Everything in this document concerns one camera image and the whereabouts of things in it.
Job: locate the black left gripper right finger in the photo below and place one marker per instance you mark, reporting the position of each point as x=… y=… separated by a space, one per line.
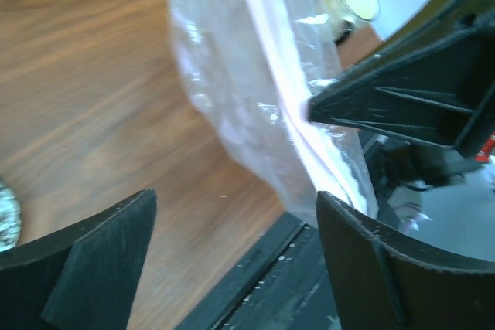
x=383 y=279

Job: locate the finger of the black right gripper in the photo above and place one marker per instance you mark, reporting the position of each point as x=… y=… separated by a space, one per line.
x=442 y=97

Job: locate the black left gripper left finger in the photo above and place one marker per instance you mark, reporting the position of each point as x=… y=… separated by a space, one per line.
x=84 y=276

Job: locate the clear zip top bag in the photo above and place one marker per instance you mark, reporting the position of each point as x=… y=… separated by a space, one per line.
x=251 y=67

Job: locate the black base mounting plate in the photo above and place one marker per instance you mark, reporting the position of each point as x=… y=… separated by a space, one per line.
x=282 y=282

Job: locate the cream metal cup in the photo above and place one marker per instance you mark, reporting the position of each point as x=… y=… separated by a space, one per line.
x=348 y=16

